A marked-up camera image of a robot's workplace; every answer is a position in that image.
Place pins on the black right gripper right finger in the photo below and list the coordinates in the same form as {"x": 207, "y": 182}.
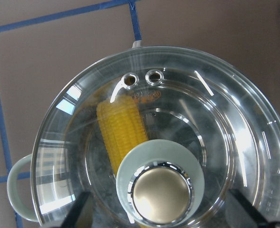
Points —
{"x": 240, "y": 213}

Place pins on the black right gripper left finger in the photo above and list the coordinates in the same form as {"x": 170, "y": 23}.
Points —
{"x": 80, "y": 214}

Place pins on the yellow corn cob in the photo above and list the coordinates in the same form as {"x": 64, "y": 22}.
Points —
{"x": 121, "y": 127}

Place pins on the glass pot lid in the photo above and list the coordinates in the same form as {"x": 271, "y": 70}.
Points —
{"x": 213, "y": 118}

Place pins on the pale green electric pot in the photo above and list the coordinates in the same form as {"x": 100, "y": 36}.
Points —
{"x": 16, "y": 190}

